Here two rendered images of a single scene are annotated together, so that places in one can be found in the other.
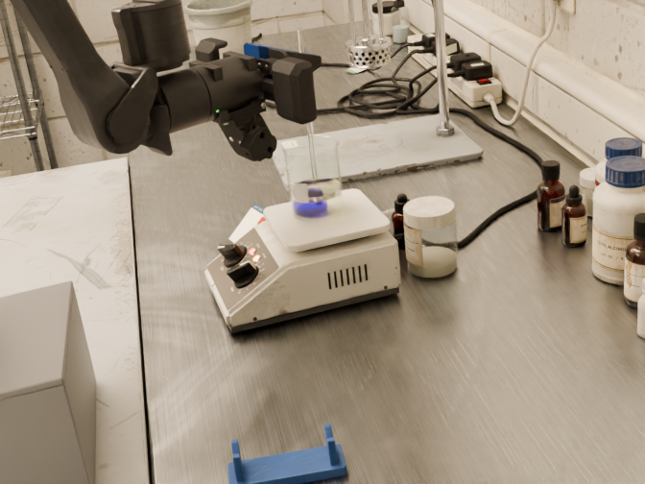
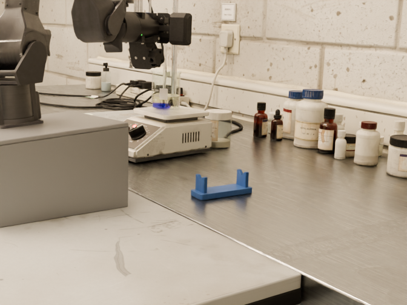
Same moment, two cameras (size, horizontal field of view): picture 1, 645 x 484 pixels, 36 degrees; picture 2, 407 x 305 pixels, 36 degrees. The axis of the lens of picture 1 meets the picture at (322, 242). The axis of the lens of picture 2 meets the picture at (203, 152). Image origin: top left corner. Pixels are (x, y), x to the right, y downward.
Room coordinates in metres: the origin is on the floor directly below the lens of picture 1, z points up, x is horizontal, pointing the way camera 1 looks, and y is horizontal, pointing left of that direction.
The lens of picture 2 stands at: (-0.17, 0.53, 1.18)
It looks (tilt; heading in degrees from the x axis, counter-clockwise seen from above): 12 degrees down; 333
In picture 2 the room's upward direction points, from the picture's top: 2 degrees clockwise
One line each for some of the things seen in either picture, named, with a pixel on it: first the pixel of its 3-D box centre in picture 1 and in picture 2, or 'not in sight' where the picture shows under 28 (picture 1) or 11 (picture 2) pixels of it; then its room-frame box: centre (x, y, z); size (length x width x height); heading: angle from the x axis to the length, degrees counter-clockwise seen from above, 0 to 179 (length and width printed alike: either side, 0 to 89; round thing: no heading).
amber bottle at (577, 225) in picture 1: (574, 214); (277, 124); (1.06, -0.30, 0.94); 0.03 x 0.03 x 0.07
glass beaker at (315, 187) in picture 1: (314, 179); (165, 91); (1.04, 0.00, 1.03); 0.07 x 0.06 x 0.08; 9
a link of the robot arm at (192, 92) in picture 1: (166, 105); (117, 26); (0.95, 0.14, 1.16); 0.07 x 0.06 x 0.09; 125
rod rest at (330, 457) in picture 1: (284, 457); (221, 183); (0.69, 0.05, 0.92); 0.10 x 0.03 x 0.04; 95
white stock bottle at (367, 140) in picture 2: not in sight; (367, 143); (0.78, -0.33, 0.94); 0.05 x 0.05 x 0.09
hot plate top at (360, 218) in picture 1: (324, 218); (171, 112); (1.02, -0.01, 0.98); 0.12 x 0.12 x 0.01; 14
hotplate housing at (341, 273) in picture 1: (307, 258); (160, 133); (1.02, 0.02, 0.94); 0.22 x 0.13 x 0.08; 104
